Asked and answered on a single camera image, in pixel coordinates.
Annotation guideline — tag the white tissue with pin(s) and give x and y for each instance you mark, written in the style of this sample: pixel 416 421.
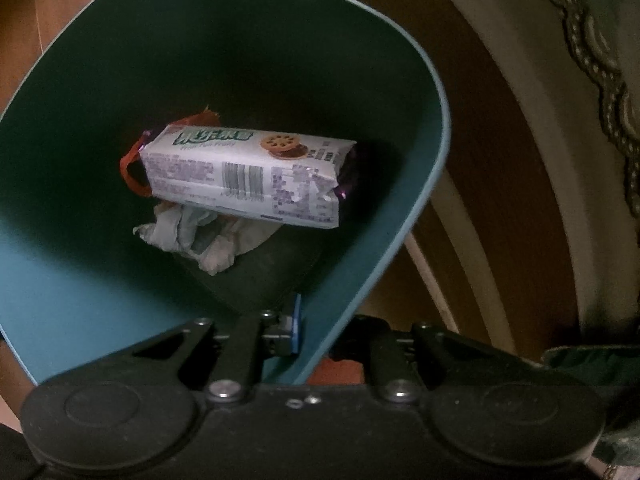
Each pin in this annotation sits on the white tissue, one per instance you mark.
pixel 213 241

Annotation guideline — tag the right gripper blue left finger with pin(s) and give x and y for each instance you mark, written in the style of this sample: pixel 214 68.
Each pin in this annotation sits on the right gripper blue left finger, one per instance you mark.
pixel 258 337

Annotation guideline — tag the red plastic bag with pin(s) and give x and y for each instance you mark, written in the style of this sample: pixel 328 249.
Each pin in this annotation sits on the red plastic bag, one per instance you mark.
pixel 131 167

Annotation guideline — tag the white purple biscuit wrapper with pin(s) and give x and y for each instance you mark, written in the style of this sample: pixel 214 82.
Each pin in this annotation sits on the white purple biscuit wrapper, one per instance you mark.
pixel 283 177

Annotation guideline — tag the teal plastic trash bin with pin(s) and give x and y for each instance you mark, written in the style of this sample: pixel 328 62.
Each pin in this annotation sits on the teal plastic trash bin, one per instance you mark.
pixel 75 282

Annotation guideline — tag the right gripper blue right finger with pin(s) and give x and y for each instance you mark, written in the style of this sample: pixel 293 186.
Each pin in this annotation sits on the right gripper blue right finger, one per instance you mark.
pixel 385 368

